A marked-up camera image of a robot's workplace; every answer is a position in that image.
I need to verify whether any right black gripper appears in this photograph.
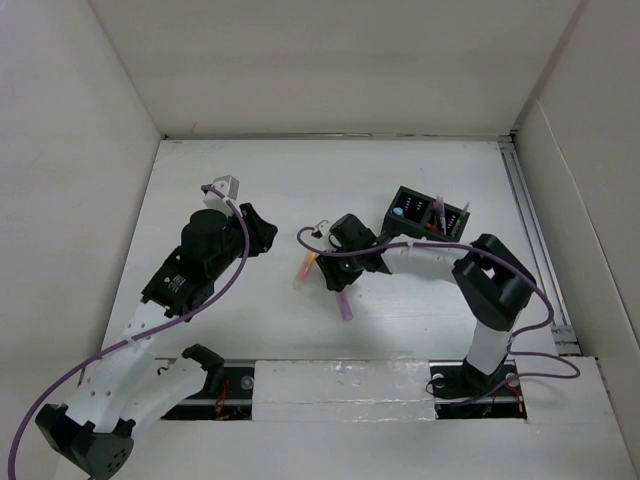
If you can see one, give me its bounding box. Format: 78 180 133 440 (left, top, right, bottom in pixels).
315 241 364 292

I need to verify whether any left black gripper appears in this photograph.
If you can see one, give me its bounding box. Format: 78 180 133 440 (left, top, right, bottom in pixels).
208 203 276 278

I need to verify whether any orange highlighter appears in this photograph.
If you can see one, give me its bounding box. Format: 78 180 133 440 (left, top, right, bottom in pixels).
293 251 317 290

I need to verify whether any pink highlighter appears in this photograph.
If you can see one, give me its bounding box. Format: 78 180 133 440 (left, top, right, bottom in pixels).
336 291 353 322

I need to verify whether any blue gel pen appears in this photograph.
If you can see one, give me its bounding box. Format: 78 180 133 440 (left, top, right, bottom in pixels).
440 196 448 235

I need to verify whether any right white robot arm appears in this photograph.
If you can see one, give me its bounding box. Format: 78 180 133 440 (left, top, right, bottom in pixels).
312 214 536 394

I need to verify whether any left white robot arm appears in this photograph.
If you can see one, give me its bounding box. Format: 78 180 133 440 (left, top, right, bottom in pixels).
35 203 278 479

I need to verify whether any black two-slot pen holder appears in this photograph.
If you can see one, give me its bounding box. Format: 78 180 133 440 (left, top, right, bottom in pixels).
381 186 470 243

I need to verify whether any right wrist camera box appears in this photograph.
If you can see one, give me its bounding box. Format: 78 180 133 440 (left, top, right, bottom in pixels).
311 220 330 239

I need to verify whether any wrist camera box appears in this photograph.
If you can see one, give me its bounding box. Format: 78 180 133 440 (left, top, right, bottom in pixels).
201 175 239 210
311 220 330 239

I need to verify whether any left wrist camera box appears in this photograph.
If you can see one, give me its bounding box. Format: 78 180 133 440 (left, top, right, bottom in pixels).
201 175 239 210

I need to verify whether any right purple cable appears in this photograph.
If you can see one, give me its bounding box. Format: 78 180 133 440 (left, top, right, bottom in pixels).
297 225 581 406

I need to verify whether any purple cable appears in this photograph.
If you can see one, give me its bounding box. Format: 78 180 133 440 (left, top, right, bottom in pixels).
7 184 250 479
297 225 581 406

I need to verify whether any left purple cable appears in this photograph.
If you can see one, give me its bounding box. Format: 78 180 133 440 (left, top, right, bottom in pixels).
7 184 250 479

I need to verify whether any aluminium rail right side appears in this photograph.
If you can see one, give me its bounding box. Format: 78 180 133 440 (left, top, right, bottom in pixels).
498 137 582 356

